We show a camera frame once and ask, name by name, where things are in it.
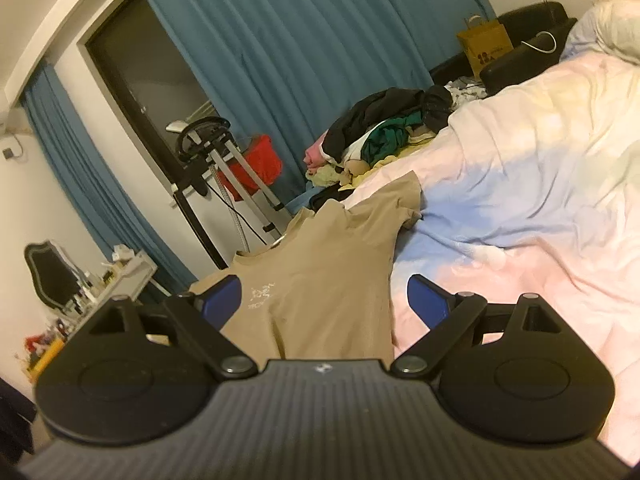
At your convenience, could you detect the white vanity desk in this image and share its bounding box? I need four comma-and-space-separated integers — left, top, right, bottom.
22, 250, 172, 382

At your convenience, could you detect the yellow paper bag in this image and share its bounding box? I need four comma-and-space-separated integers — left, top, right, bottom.
455, 15, 515, 77

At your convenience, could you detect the pastel pillow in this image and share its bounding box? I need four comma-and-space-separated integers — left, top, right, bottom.
562, 0, 640, 64

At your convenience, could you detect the pastel duvet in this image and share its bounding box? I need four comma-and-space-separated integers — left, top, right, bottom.
190, 49, 640, 463

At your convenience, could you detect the white black folded frame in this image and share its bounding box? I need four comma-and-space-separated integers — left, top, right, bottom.
171, 180, 231, 271

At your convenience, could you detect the pile of mixed clothes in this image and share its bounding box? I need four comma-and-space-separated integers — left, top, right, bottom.
303, 85, 457, 192

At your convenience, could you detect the wide blue curtain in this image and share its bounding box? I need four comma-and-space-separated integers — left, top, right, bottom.
130, 0, 497, 197

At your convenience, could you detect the black sofa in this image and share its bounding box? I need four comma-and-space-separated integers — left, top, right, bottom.
429, 1, 579, 99

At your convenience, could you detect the orange tray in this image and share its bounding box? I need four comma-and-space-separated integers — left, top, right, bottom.
24, 337, 67, 382

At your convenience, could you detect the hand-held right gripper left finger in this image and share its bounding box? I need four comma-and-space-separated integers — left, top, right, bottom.
74, 275, 259, 379

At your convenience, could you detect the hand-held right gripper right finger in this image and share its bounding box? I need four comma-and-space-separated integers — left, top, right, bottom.
390, 274, 569, 379

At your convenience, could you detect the white charging cable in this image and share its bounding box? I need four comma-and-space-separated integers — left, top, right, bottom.
522, 31, 557, 55

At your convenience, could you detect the beige t-shirt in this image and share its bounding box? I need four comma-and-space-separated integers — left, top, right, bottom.
187, 170, 424, 362

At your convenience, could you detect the wavy black framed mirror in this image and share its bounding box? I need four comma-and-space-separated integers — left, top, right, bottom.
23, 240, 82, 309

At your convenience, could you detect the dark window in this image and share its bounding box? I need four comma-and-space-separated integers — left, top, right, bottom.
84, 0, 222, 187

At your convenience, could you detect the white patterned cloth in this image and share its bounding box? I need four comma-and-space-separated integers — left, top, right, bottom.
444, 77, 489, 107

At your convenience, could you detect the exercise bike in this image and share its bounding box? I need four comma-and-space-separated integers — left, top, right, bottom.
165, 116, 292, 257

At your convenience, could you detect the narrow blue curtain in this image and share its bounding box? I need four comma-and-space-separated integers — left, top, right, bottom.
22, 62, 199, 306

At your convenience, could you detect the red hanging garment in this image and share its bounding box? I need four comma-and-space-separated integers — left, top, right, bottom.
220, 134, 284, 197

